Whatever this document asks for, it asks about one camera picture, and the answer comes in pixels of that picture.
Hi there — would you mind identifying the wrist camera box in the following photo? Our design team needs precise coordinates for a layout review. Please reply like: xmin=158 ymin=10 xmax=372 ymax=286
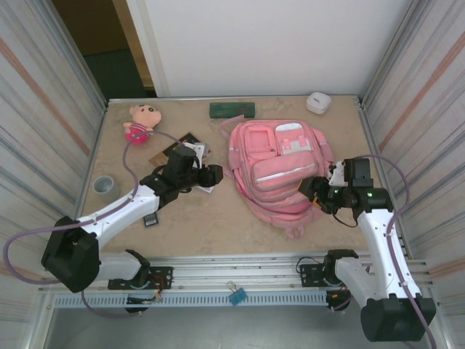
xmin=326 ymin=161 xmax=346 ymax=186
xmin=181 ymin=142 xmax=206 ymax=161

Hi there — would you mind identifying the brown book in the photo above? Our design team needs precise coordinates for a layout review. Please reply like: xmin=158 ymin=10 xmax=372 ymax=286
xmin=148 ymin=132 xmax=215 ymax=196

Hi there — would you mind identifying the aluminium table frame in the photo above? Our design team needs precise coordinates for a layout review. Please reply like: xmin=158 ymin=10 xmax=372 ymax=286
xmin=38 ymin=95 xmax=435 ymax=294

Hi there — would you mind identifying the white door frame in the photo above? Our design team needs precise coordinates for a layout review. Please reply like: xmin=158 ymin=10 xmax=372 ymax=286
xmin=112 ymin=0 xmax=171 ymax=98

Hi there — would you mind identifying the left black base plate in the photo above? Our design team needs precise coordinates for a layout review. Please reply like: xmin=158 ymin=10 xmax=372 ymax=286
xmin=108 ymin=266 xmax=174 ymax=291

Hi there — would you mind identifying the pink backpack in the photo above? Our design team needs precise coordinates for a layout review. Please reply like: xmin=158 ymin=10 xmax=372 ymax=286
xmin=219 ymin=114 xmax=337 ymax=239

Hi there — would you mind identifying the grey tape roll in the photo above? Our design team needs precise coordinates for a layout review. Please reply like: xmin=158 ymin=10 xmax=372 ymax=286
xmin=92 ymin=175 xmax=121 ymax=203

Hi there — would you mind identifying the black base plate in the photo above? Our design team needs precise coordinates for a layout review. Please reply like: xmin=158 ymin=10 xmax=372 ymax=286
xmin=108 ymin=266 xmax=174 ymax=291
xmin=298 ymin=263 xmax=330 ymax=288

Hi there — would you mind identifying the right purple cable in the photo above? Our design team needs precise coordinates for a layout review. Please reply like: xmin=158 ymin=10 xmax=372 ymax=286
xmin=328 ymin=155 xmax=439 ymax=349

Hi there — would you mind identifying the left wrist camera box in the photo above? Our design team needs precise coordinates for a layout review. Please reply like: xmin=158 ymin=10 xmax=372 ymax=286
xmin=181 ymin=142 xmax=206 ymax=161

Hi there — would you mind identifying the pink plush doll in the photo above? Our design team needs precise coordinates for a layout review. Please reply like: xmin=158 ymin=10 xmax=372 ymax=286
xmin=122 ymin=104 xmax=163 ymax=146

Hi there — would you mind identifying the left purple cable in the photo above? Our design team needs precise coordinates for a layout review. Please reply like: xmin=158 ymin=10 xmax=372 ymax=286
xmin=3 ymin=130 xmax=190 ymax=321

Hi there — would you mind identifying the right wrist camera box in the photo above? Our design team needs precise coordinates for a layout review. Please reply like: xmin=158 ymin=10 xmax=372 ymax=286
xmin=326 ymin=161 xmax=346 ymax=186

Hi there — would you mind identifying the blue binder clip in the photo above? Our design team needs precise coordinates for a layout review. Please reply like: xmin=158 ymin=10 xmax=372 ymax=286
xmin=225 ymin=280 xmax=248 ymax=305

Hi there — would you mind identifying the green pencil case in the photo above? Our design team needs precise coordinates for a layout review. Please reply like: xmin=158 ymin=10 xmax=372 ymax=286
xmin=209 ymin=101 xmax=256 ymax=119

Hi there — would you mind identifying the purple cable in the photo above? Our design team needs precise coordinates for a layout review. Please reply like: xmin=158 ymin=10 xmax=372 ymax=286
xmin=3 ymin=130 xmax=190 ymax=321
xmin=328 ymin=155 xmax=439 ymax=349

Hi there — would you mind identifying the small white case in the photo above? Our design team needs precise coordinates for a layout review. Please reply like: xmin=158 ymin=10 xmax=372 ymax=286
xmin=304 ymin=92 xmax=331 ymax=116

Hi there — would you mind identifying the white slotted cable duct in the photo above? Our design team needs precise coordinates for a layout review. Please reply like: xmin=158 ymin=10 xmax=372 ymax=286
xmin=52 ymin=293 xmax=330 ymax=308

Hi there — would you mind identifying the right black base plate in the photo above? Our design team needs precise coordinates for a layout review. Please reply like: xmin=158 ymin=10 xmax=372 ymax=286
xmin=298 ymin=263 xmax=330 ymax=288

